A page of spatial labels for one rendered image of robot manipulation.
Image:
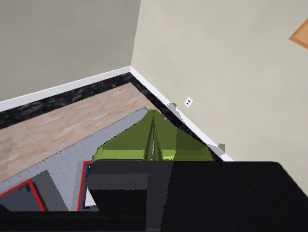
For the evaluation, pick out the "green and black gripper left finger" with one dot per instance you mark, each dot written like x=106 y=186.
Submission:
x=136 y=142

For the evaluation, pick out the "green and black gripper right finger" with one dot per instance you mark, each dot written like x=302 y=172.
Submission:
x=173 y=144

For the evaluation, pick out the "white rectangular plate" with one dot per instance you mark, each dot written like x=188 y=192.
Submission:
x=88 y=202

